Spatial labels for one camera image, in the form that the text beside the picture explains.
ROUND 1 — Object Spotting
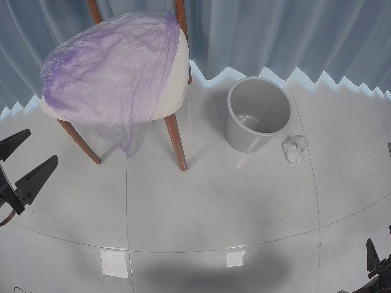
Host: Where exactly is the white paper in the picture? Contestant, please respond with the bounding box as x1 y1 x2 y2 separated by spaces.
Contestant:
282 134 308 164

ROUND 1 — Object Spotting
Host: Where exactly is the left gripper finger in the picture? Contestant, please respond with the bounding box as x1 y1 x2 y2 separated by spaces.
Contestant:
14 155 59 206
0 129 32 163

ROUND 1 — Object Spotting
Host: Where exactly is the white trash bin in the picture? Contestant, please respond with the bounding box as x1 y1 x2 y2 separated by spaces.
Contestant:
225 76 291 153

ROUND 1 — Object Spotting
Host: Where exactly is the pale blue curtain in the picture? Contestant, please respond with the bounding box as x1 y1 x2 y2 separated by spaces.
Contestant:
0 0 391 115

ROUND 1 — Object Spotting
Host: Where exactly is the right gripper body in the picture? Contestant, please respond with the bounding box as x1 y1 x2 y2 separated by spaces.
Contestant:
368 259 391 286

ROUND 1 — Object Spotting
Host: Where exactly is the purple plastic bag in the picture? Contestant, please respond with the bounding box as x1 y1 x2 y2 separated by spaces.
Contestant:
40 10 181 158

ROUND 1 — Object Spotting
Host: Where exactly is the white cushioned wooden chair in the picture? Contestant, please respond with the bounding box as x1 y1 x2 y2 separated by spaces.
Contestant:
39 0 192 173

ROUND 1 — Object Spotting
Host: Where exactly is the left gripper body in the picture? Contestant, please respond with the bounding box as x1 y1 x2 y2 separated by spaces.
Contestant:
0 161 25 216

